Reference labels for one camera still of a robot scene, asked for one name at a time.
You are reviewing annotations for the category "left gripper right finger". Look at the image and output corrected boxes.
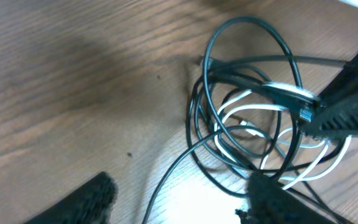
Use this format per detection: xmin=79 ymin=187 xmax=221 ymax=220
xmin=235 ymin=172 xmax=333 ymax=224

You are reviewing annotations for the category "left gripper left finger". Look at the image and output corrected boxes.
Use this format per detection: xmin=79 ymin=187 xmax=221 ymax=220
xmin=25 ymin=172 xmax=117 ymax=224

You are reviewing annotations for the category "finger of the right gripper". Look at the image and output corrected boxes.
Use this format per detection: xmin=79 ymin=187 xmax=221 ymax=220
xmin=300 ymin=54 xmax=358 ymax=139

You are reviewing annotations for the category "thin black cable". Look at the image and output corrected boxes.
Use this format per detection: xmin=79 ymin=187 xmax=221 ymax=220
xmin=141 ymin=16 xmax=354 ymax=224

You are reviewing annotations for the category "white usb cable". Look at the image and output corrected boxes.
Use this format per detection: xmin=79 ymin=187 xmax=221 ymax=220
xmin=213 ymin=81 xmax=353 ymax=190

